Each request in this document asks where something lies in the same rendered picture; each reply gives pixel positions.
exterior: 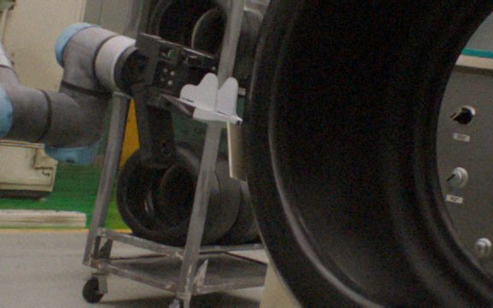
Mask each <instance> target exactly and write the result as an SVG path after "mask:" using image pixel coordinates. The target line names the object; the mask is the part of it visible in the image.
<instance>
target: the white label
mask: <svg viewBox="0 0 493 308"><path fill-rule="evenodd" d="M227 129H228V146H229V177H231V178H234V179H236V180H239V181H247V177H246V165H245V157H244V144H243V127H240V126H238V125H235V124H234V123H232V122H230V121H227Z"/></svg>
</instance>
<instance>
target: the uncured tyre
mask: <svg viewBox="0 0 493 308"><path fill-rule="evenodd" d="M492 12H493V0H270V3H269V6H268V8H267V10H266V12H265V15H264V19H263V21H262V23H261V26H260V28H259V31H258V36H257V39H256V43H255V45H254V49H253V53H252V59H251V63H250V67H249V72H248V76H247V82H246V94H245V103H244V116H243V144H244V157H245V165H246V177H247V183H248V188H249V193H250V198H251V202H252V209H253V213H254V216H255V220H256V223H257V226H258V231H259V234H260V237H261V240H262V242H263V245H264V249H265V251H266V253H267V256H268V258H269V260H270V263H271V265H272V267H273V270H274V271H275V273H276V276H277V278H278V279H279V281H280V283H281V284H282V287H283V288H284V290H285V292H286V293H287V295H288V297H289V298H290V299H291V301H292V303H293V304H294V306H295V307H296V308H493V275H491V274H490V273H489V272H488V271H487V270H486V269H485V268H484V267H483V266H482V265H481V264H480V263H479V262H478V260H477V259H476V258H475V257H474V256H473V255H472V254H471V253H470V251H469V250H468V249H467V247H466V245H465V244H464V242H463V241H462V239H461V237H460V236H459V234H458V233H457V231H456V229H455V227H454V224H453V223H452V220H451V218H450V216H449V213H448V210H447V208H446V205H445V203H444V200H443V195H442V191H441V187H440V182H439V178H438V172H437V122H438V116H439V111H440V107H441V103H442V100H443V94H444V91H445V88H446V85H447V83H448V79H449V76H450V75H451V72H452V70H453V68H454V65H455V64H456V62H457V60H458V58H459V56H460V53H461V52H462V51H463V49H464V47H465V46H466V44H467V42H468V41H469V39H470V38H471V36H472V35H473V34H474V33H475V31H476V30H477V29H478V27H479V26H480V25H481V24H482V23H483V21H484V20H485V19H486V18H487V17H488V16H489V15H490V14H491V13H492Z"/></svg>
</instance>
